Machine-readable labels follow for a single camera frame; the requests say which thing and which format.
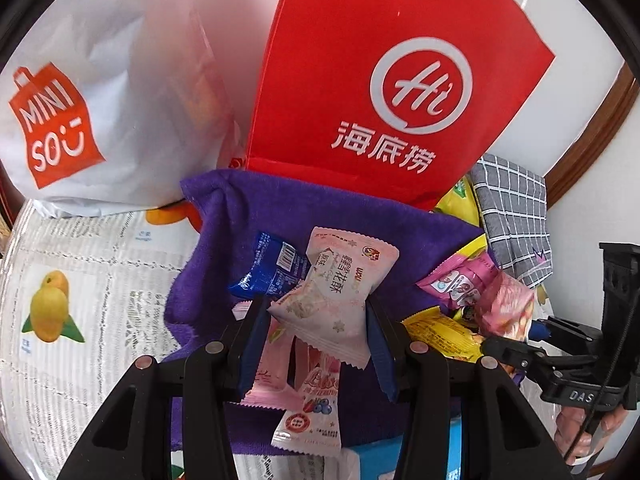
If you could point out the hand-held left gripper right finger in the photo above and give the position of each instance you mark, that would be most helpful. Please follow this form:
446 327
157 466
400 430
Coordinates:
382 360

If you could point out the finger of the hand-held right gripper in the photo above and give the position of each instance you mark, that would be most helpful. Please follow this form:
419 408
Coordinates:
510 349
541 331

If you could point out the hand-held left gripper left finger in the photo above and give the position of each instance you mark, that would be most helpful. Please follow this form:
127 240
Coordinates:
252 355

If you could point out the pale pink snowflake packet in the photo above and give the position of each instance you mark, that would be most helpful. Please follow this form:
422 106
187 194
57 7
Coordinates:
335 300

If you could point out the pink berry print packet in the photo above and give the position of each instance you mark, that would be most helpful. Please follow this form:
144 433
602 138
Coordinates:
310 420

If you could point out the person's right hand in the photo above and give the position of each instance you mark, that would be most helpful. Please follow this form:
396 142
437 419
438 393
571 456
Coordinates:
570 435

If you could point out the blue candy packet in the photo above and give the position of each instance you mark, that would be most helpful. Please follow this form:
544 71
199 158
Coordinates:
265 270

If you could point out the pink purple snack packet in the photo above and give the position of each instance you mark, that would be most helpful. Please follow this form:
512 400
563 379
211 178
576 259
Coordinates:
455 280

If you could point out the blue tissue pack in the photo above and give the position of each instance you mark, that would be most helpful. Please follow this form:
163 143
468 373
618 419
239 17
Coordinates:
380 460

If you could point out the grey checked cloth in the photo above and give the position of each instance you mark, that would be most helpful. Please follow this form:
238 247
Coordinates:
515 210

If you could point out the yellow green snack packet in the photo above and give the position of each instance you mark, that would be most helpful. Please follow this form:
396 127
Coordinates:
457 200

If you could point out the purple towel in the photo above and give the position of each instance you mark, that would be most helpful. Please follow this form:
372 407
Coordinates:
325 210

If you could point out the red paper bag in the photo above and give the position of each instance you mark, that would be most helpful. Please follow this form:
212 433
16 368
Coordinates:
350 85

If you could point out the white plastic shopping bag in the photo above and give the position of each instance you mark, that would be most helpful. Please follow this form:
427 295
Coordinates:
110 60

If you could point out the wooden bed frame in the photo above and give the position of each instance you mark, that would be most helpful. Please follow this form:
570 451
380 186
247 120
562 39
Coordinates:
595 130

